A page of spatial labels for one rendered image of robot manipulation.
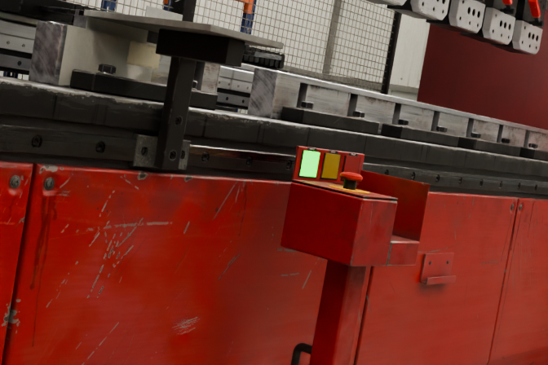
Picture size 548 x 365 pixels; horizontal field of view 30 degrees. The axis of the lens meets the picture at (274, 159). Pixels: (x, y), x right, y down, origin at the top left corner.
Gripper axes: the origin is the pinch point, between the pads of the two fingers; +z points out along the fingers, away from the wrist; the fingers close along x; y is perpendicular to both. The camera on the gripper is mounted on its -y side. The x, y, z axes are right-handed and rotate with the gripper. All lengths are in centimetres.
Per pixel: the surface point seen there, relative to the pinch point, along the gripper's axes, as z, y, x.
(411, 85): 217, 300, -747
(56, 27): 11.6, 0.7, 14.7
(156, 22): -0.8, -9.4, 9.7
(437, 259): 30, -33, -101
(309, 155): 8.8, -24.1, -28.7
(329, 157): 8.5, -24.4, -34.7
